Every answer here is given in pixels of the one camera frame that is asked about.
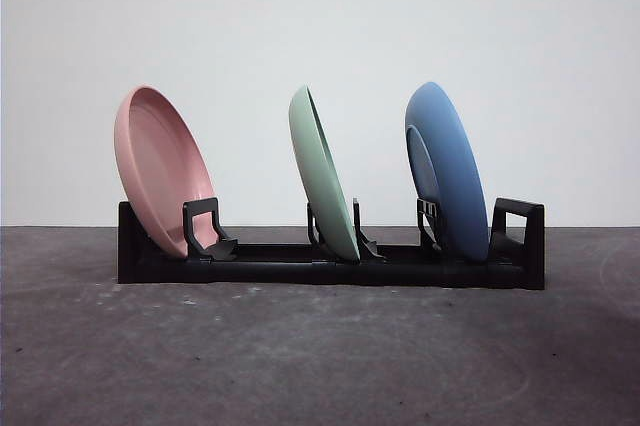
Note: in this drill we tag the green round plate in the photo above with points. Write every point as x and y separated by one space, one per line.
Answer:
320 181

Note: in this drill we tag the blue round plate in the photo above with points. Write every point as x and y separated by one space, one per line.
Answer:
457 166

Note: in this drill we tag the pink round plate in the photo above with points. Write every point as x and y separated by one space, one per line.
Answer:
160 166

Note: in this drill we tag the black plastic dish rack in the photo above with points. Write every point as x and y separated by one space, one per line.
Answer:
280 271

